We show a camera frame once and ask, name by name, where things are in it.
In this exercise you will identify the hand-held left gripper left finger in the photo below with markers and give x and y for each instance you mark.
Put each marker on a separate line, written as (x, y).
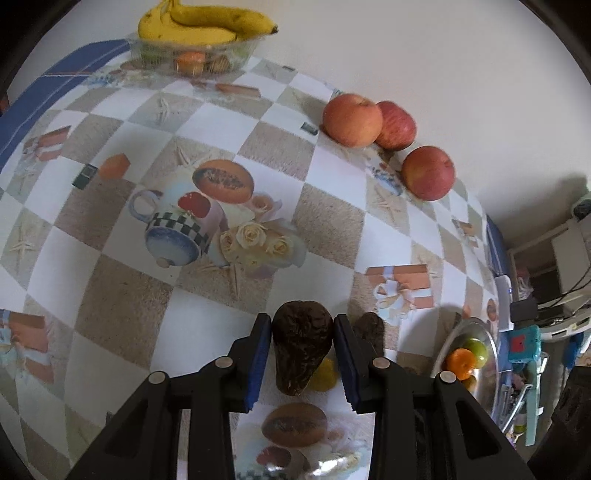
(258, 362)

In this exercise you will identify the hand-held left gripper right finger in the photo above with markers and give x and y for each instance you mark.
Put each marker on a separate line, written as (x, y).
(347, 367)

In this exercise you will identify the dark brown avocado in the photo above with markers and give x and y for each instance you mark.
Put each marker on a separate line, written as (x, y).
(300, 346)
(371, 332)

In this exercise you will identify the orange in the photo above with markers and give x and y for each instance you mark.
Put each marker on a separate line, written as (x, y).
(459, 363)

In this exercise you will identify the small green fruit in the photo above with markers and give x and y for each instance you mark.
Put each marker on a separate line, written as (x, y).
(478, 350)

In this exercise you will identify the round steel basin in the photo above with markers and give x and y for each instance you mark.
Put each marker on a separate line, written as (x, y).
(487, 392)

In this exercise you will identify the small yellowish brown fruit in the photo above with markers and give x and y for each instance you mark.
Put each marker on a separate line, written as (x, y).
(325, 376)

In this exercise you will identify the checkered printed tablecloth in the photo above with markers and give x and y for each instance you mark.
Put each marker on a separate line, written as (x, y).
(115, 277)

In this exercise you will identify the teal toy box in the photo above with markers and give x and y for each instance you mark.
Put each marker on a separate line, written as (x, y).
(524, 344)

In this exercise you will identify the black power adapter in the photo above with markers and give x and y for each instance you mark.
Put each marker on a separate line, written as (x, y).
(524, 314)

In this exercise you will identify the large red apple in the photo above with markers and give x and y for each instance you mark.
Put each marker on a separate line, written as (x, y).
(428, 173)

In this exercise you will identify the dark cloth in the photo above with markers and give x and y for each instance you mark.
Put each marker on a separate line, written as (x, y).
(568, 424)

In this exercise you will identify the dark red apple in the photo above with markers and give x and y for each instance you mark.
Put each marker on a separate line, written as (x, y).
(399, 127)

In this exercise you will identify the pale peach apple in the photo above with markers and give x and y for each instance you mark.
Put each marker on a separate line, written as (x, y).
(352, 120)

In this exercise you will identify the clear plastic container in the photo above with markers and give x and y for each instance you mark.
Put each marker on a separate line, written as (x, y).
(152, 55)

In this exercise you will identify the yellow banana bunch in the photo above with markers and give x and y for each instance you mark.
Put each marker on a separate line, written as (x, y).
(198, 21)

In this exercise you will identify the white shelf frame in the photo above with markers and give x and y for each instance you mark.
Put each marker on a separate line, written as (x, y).
(568, 263)

